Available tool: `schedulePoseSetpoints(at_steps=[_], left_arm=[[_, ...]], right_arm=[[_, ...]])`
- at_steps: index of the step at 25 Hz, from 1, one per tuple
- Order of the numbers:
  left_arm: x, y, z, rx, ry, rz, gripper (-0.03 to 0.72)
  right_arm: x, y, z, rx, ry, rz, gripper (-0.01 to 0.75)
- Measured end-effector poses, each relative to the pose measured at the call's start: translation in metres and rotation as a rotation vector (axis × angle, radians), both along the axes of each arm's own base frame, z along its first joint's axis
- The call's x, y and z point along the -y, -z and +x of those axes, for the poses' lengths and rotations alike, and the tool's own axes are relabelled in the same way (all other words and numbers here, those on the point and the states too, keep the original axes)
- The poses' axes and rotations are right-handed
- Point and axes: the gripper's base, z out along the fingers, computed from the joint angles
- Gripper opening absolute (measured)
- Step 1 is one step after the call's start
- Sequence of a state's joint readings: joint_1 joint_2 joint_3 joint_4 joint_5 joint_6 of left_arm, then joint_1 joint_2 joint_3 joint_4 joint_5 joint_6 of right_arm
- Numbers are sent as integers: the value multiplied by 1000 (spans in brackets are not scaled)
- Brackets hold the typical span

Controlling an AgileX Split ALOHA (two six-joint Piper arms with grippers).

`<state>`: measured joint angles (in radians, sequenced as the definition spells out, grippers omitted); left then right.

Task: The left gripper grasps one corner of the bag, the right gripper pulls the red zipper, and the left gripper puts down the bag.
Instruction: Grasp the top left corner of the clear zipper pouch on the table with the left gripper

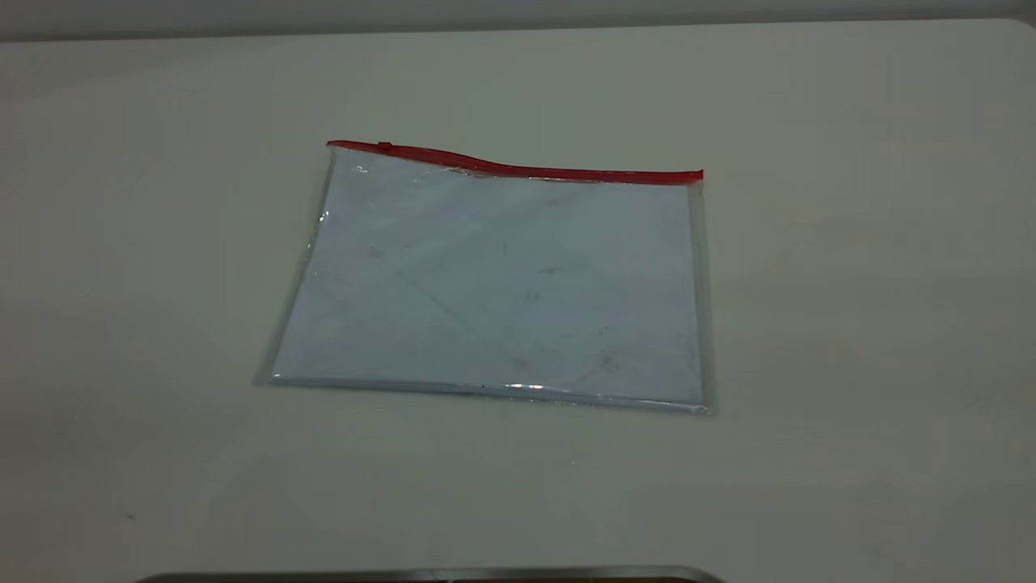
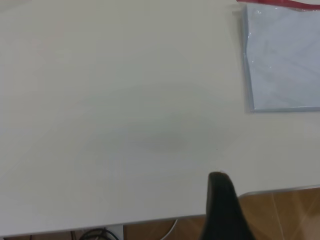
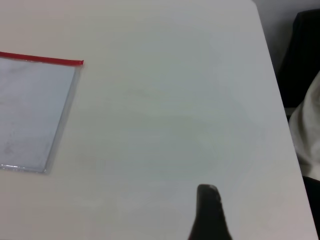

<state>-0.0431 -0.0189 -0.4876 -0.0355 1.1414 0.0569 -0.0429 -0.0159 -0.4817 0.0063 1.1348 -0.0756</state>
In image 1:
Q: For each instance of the clear plastic zip bag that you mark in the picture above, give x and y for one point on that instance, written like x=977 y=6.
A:
x=486 y=283

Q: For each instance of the white paper stack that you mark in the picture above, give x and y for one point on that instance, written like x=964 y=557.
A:
x=502 y=308

